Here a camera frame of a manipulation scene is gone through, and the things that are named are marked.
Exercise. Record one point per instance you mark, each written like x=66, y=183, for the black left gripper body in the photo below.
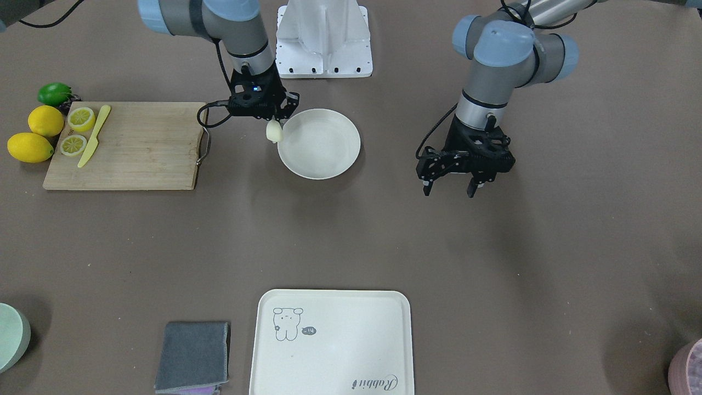
x=458, y=135

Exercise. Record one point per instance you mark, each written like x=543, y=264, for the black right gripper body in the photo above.
x=289, y=102

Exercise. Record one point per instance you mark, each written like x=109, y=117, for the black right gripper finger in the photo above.
x=280, y=112
x=292, y=102

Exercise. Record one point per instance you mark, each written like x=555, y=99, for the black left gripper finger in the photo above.
x=427, y=185
x=473, y=186

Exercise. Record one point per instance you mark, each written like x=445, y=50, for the cream round plate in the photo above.
x=319, y=144

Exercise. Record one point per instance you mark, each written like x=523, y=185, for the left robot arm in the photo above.
x=516, y=46

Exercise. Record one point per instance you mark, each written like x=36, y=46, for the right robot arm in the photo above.
x=234, y=26

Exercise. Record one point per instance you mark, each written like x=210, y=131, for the cream rectangular tray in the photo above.
x=332, y=342

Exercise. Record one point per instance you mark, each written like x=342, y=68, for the wooden cutting board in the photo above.
x=142, y=146

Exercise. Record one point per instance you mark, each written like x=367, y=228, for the yellow plastic knife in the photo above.
x=93, y=140

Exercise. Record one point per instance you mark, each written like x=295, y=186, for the lemon half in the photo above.
x=81, y=119
x=73, y=145

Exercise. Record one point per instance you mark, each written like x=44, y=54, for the green lime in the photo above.
x=54, y=94

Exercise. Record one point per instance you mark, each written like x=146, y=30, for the yellow lemon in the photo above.
x=45, y=121
x=29, y=147

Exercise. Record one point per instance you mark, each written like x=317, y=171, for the grey folded cloth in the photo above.
x=194, y=358

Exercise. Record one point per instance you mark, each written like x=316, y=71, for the pink ribbed bowl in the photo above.
x=684, y=376

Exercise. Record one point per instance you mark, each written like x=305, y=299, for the mint green bowl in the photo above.
x=15, y=336

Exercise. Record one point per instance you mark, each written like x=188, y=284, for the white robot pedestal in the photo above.
x=323, y=39

